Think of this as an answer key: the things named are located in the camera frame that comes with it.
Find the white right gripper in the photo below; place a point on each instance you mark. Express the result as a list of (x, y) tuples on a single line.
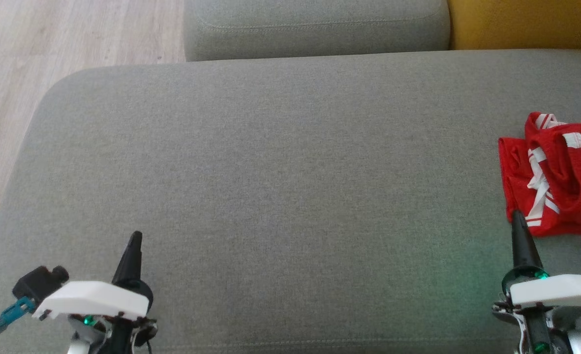
[(561, 292)]

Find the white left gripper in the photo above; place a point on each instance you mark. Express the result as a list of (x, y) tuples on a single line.
[(93, 300)]

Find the red white-striped shorts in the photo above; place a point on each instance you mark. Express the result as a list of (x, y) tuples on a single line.
[(575, 187)]

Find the wide grey sofa ottoman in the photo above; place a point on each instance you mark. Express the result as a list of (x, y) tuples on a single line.
[(270, 196)]

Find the long yellow sofa back cushion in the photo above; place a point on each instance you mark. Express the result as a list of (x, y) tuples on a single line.
[(526, 24)]

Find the grey sofa seat cushion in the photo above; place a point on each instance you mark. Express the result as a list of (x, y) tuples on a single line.
[(320, 29)]

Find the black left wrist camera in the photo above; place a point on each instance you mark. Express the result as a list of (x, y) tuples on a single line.
[(39, 282)]

